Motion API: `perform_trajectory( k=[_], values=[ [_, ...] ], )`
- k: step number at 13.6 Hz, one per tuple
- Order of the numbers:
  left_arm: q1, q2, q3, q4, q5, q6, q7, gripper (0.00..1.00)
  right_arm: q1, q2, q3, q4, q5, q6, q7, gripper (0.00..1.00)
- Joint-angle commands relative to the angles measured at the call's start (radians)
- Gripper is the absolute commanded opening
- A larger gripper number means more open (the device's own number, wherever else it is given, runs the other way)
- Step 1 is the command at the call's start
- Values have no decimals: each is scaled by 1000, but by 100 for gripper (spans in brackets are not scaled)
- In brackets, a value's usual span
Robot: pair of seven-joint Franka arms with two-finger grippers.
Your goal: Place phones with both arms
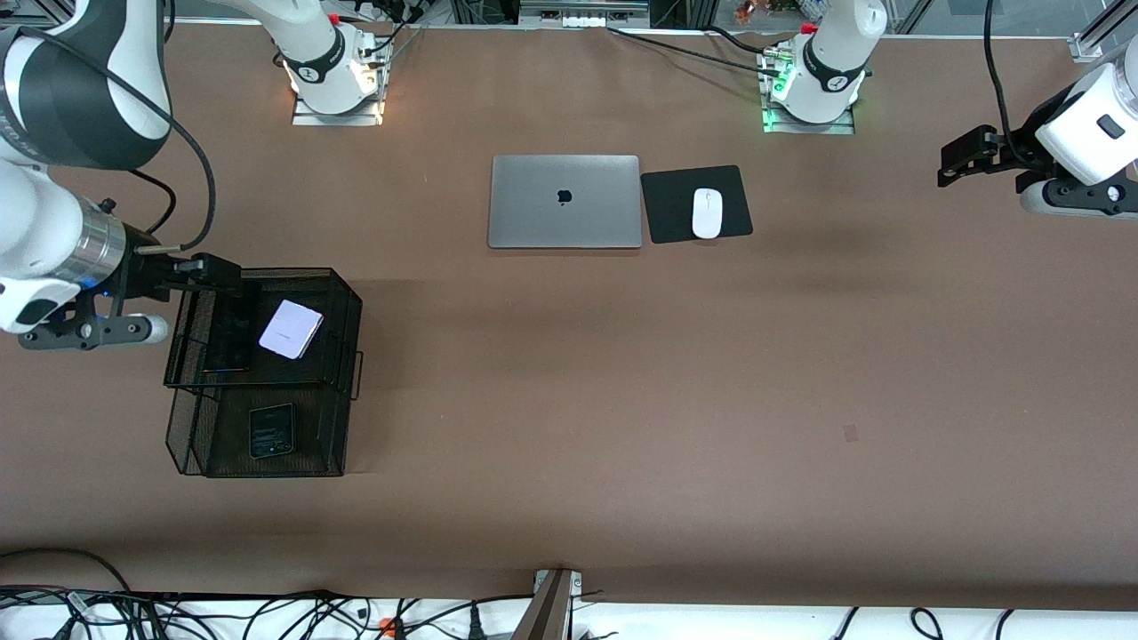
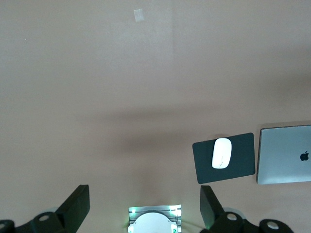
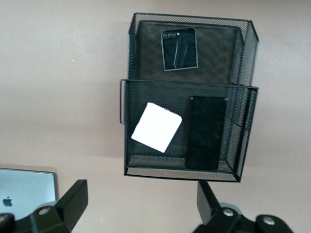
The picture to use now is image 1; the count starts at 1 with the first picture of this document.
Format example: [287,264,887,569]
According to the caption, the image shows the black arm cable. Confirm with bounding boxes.
[984,0,1019,152]
[13,27,217,254]

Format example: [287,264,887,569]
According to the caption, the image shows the black wire mesh tray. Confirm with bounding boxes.
[164,267,365,479]

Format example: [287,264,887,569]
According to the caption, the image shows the grey power strip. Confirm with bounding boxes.
[518,0,652,28]

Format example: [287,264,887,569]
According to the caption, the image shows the silver closed laptop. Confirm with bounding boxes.
[487,155,644,250]

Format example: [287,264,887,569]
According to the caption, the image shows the black looped floor cable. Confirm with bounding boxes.
[0,547,134,595]

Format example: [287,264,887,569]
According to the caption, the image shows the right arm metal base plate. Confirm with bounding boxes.
[292,89,385,127]

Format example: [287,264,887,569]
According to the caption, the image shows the black mouse pad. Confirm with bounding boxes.
[640,164,755,245]

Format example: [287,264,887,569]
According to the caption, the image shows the tangled black floor cables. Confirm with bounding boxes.
[0,587,534,640]

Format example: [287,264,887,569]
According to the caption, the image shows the lilac flip phone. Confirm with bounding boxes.
[258,299,325,361]

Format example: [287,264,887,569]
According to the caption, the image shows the metal camera post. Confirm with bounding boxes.
[514,569,583,640]

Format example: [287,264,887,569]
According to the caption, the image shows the aluminium frame corner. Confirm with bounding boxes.
[1070,0,1138,63]

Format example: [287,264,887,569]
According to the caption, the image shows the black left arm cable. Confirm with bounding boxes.
[984,0,1019,152]

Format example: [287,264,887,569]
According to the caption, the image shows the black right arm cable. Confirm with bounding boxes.
[13,27,217,254]

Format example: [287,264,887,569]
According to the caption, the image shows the black table cable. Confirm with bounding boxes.
[607,27,783,74]

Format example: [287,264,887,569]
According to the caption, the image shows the black flip phone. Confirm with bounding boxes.
[248,402,297,461]

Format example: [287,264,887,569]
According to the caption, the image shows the white computer mouse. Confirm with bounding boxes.
[692,188,724,240]

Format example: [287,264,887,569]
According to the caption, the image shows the long black smartphone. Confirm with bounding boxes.
[201,283,264,373]

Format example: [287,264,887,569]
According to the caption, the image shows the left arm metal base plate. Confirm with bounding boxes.
[763,98,856,136]

